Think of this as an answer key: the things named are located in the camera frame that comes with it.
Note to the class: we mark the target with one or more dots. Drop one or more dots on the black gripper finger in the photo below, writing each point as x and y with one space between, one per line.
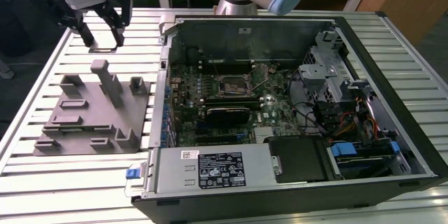
123 3
85 35

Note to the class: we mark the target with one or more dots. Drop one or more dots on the CPU socket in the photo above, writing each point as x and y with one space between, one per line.
232 86

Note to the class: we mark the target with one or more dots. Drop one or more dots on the grey case release latch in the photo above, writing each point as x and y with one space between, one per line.
165 23

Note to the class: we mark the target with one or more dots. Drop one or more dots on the grey stand foot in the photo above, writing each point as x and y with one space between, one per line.
5 72

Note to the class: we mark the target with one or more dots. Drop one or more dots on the grey parts rack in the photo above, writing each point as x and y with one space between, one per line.
97 124

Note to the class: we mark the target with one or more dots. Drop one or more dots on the black expansion card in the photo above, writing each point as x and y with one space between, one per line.
227 116

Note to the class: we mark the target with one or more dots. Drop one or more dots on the blue case latch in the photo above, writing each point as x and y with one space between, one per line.
131 174

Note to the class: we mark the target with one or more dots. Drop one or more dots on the black expansion slot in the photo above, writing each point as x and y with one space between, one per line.
216 139

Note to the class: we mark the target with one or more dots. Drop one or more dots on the silver power supply unit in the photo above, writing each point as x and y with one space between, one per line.
175 171

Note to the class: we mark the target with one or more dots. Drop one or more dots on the silver metal drive cage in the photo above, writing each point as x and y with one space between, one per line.
315 77

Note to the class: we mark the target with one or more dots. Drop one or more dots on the silver chipset heat sink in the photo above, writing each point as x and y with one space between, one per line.
263 132

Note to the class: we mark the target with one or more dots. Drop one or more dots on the green motherboard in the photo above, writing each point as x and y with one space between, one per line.
280 127

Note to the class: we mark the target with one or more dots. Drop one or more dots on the black plastic shroud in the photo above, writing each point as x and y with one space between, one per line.
297 158

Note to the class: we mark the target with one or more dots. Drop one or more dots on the black open PC case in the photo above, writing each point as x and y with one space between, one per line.
244 208

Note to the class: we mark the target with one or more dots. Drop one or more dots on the wooden cabinet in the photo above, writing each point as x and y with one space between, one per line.
412 3

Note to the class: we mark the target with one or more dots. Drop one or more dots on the blue disk carrier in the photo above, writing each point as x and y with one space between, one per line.
343 150

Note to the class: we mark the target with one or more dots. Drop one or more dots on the blue plastic clip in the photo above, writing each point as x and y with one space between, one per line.
395 147

